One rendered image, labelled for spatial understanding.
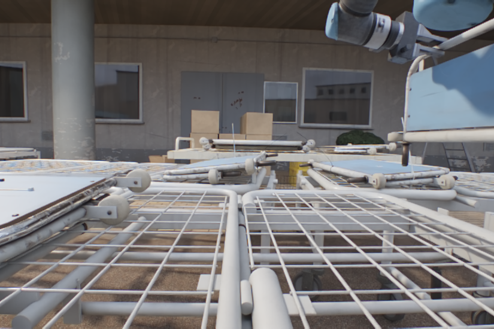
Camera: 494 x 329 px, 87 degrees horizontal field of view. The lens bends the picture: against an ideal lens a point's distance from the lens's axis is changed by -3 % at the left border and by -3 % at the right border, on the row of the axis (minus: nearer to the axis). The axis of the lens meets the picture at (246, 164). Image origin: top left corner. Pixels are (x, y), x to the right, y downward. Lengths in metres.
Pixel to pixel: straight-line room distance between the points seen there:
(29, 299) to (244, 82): 6.20
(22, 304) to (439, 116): 1.03
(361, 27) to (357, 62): 6.35
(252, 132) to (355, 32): 3.25
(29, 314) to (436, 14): 0.68
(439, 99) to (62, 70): 4.80
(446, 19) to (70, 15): 5.06
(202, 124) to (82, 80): 2.08
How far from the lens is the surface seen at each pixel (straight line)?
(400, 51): 0.93
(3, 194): 0.71
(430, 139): 0.98
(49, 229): 0.56
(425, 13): 0.48
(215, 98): 6.44
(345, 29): 0.87
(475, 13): 0.48
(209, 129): 3.95
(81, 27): 5.22
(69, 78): 5.01
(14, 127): 8.28
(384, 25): 0.91
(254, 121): 4.02
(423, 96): 1.04
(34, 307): 0.50
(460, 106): 0.91
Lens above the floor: 0.68
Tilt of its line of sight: 5 degrees down
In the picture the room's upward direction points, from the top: 1 degrees clockwise
